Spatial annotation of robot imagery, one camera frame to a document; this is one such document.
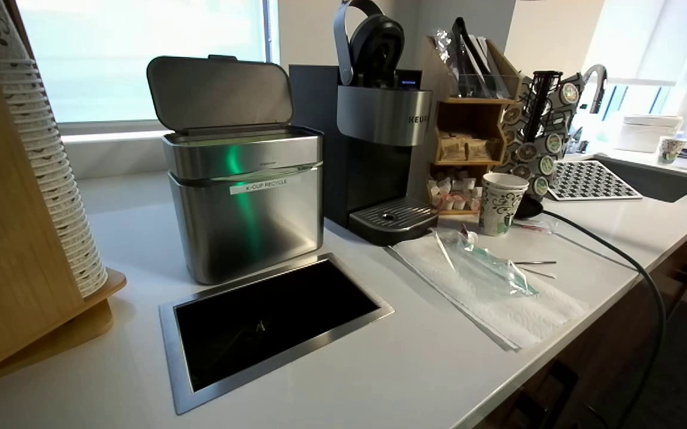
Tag black silver Keurig coffee maker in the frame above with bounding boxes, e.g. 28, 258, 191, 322
289, 0, 441, 247

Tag steel bin with black lid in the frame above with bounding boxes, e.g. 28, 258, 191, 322
146, 53, 326, 288

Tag steel framed counter opening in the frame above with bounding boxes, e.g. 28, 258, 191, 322
158, 252, 395, 417

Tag brown sugar packets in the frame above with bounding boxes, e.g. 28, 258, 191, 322
433, 129, 494, 166

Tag clear zip bag green strip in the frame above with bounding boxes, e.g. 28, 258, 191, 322
428, 226, 539, 299

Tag printed paper cup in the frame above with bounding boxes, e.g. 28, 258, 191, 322
480, 170, 532, 239

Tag wooden condiment organizer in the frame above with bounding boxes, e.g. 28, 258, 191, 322
424, 33, 525, 226

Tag silver foil bag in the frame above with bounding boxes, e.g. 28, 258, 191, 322
428, 28, 462, 83

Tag black tongs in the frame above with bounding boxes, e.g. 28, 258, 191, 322
445, 15, 494, 101

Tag clear plastic bag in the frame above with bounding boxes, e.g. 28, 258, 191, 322
383, 225, 642, 355

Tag patterned drying mat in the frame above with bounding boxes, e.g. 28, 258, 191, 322
544, 157, 644, 206

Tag steel sink faucet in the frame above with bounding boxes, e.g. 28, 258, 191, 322
576, 61, 610, 120

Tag stack of paper cups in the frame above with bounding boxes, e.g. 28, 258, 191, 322
0, 0, 112, 301

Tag dark kitchen sink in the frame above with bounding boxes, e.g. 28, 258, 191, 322
592, 150, 687, 206

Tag small printed cup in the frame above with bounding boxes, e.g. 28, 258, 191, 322
655, 134, 687, 170

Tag wooden cup dispenser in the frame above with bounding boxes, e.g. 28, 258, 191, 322
0, 0, 129, 390

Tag black wire pod carousel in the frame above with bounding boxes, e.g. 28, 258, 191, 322
508, 70, 589, 221

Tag black power cable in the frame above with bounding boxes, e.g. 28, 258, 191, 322
539, 208, 669, 429

